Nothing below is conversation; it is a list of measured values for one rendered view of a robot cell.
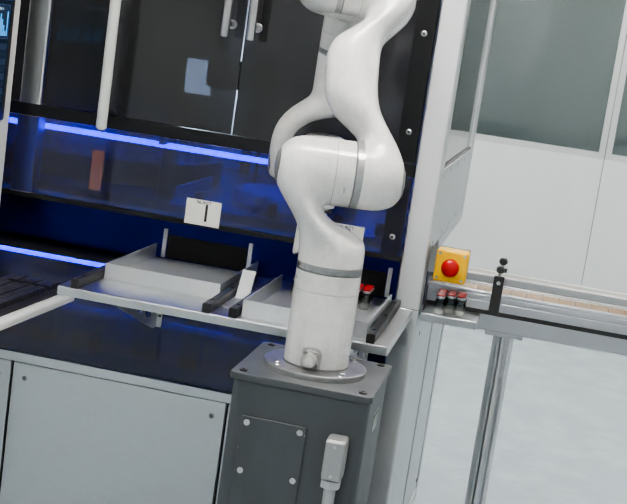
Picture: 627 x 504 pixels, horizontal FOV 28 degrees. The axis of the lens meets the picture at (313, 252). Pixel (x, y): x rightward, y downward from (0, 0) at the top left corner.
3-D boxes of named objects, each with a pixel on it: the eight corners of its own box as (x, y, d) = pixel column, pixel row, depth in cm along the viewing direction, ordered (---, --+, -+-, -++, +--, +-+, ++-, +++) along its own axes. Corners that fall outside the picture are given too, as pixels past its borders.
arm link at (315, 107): (286, 46, 255) (265, 184, 268) (363, 58, 257) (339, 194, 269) (285, 35, 263) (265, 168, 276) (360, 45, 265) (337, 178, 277)
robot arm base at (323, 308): (356, 390, 221) (372, 287, 218) (252, 369, 224) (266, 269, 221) (372, 365, 239) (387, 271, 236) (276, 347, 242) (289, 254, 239)
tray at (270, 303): (279, 289, 289) (281, 274, 288) (390, 309, 284) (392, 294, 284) (241, 316, 256) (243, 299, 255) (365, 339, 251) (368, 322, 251)
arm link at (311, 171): (365, 280, 223) (385, 148, 219) (262, 267, 221) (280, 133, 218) (358, 268, 235) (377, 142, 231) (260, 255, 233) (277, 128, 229)
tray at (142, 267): (153, 257, 305) (155, 243, 305) (256, 275, 301) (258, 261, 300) (103, 278, 272) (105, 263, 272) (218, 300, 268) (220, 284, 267)
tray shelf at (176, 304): (133, 261, 307) (134, 253, 306) (415, 312, 294) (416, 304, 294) (56, 294, 260) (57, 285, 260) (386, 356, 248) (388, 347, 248)
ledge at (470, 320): (426, 309, 300) (427, 301, 300) (480, 318, 298) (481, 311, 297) (420, 320, 286) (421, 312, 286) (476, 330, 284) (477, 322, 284)
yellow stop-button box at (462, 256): (435, 275, 291) (440, 244, 290) (466, 280, 290) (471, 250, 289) (432, 280, 284) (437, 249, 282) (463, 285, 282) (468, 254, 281)
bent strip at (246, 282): (239, 295, 276) (243, 269, 275) (252, 297, 275) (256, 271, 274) (223, 306, 262) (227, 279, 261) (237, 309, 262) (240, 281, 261)
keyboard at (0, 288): (10, 281, 291) (11, 271, 291) (66, 292, 288) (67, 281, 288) (-81, 311, 252) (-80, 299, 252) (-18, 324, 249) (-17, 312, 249)
